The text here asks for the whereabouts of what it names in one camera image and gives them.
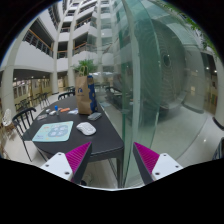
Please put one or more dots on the green potted plant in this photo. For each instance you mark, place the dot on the green potted plant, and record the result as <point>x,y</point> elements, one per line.
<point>85,65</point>

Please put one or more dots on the brown paper bag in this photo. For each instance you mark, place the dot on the brown paper bag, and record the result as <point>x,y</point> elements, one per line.
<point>85,92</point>

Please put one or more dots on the black chair behind table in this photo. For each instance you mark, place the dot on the black chair behind table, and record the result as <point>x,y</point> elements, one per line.
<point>66,95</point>

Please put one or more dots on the dark small card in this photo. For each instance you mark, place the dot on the dark small card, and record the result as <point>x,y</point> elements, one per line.
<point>40,117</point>

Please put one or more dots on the glass partition panel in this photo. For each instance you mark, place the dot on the glass partition panel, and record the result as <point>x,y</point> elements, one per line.
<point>158,52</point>

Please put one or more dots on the grey small remote device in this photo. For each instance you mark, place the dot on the grey small remote device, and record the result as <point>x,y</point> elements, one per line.
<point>94,116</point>

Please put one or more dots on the orange marker pen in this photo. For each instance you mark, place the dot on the orange marker pen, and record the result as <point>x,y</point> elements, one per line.
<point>65,109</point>

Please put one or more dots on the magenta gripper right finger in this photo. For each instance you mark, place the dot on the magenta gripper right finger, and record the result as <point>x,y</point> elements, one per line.
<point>153,166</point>

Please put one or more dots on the white small object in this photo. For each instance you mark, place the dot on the white small object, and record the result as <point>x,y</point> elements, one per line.
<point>52,113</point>

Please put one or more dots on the white computer mouse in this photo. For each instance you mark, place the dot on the white computer mouse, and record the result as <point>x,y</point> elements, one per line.
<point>86,128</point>

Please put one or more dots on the light green mouse pad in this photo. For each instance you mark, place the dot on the light green mouse pad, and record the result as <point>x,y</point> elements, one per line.
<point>54,132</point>

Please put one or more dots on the black chair left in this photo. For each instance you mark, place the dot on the black chair left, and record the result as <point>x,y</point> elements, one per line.
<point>22,122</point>

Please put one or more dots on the black round table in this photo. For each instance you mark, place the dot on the black round table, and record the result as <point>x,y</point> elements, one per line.
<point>106,143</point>

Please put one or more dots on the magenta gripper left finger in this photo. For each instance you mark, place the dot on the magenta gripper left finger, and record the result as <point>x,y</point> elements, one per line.
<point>70,166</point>

